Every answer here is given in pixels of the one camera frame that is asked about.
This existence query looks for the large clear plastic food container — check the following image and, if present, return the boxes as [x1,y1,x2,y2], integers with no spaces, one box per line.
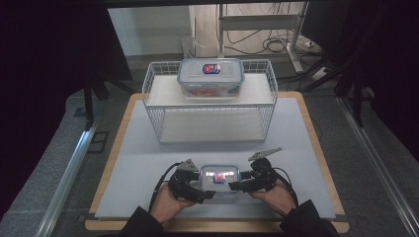
[176,57,246,99]

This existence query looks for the small clear plastic food container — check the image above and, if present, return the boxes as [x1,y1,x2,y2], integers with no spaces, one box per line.
[198,164,242,199]

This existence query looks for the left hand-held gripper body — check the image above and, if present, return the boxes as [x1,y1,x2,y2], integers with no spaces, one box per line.
[167,158,201,202]

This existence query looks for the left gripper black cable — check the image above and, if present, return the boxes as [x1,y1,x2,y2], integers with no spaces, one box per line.
[148,161,183,212]

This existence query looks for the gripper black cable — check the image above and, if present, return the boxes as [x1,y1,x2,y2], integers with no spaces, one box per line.
[272,166,299,209]
[148,161,183,212]

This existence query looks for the white power strip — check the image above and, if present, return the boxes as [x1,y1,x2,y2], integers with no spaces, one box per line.
[309,66,328,82]

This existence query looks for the white metal desk frame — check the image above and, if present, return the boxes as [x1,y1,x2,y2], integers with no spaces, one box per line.
[216,2,306,74]

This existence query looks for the black curtain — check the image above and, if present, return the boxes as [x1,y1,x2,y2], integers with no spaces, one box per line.
[300,0,419,162]
[0,0,133,218]

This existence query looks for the grey table mat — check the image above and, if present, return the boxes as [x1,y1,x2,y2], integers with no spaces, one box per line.
[94,97,337,221]

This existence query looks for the aluminium rail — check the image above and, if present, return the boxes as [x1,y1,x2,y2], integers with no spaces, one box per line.
[35,119,102,237]
[338,97,419,236]

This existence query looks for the white wire rack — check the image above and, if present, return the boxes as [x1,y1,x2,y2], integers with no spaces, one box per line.
[141,58,279,144]

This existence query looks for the person's left hand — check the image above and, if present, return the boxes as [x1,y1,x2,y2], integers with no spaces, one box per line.
[149,189,196,224]

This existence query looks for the person's right hand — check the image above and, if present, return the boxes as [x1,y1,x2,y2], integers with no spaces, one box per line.
[249,179,297,218]

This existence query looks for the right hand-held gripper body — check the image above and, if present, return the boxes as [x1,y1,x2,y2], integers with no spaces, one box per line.
[248,147,284,193]

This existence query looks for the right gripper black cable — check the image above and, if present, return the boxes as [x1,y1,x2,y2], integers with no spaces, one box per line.
[272,166,299,209]

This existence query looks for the white panel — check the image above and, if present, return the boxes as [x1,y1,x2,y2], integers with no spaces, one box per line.
[108,5,196,57]

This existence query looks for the black floor cables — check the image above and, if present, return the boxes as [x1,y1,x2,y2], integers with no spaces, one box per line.
[225,29,322,57]

